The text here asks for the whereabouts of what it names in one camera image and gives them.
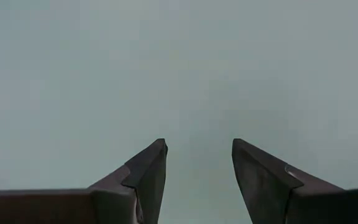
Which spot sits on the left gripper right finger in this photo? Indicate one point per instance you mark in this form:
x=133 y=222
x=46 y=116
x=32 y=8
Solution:
x=278 y=202

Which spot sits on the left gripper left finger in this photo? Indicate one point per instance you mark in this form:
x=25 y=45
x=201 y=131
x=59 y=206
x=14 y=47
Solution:
x=120 y=202

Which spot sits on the teal table mat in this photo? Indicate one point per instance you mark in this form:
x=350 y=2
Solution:
x=179 y=77

